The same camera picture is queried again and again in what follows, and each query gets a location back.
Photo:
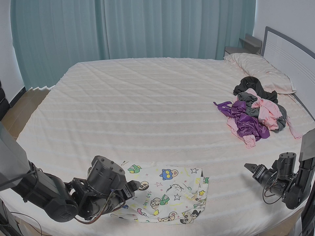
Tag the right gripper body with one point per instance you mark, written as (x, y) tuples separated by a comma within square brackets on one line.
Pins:
[(264, 177)]

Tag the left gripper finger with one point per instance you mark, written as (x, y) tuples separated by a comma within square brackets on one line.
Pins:
[(135, 185)]

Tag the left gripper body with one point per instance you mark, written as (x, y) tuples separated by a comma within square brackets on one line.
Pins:
[(118, 198)]

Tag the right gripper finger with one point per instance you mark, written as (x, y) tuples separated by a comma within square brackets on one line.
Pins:
[(250, 168)]

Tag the white printed pyjama top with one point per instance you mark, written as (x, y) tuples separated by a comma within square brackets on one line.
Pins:
[(169, 193)]

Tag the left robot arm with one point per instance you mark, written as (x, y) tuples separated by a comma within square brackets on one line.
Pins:
[(56, 195)]

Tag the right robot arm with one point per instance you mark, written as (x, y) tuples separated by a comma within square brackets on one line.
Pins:
[(295, 185)]

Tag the pile of clothes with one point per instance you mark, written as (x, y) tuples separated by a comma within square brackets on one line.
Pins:
[(258, 112)]

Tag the bed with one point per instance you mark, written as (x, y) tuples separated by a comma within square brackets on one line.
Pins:
[(147, 102)]

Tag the cream pillow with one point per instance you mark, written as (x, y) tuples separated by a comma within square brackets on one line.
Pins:
[(263, 70)]

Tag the grey bedside table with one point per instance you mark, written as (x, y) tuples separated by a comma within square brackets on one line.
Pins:
[(243, 47)]

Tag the black chest of drawers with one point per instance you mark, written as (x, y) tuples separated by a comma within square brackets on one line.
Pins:
[(3, 99)]

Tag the blue-green curtain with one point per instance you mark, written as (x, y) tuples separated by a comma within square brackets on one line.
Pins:
[(73, 21)]

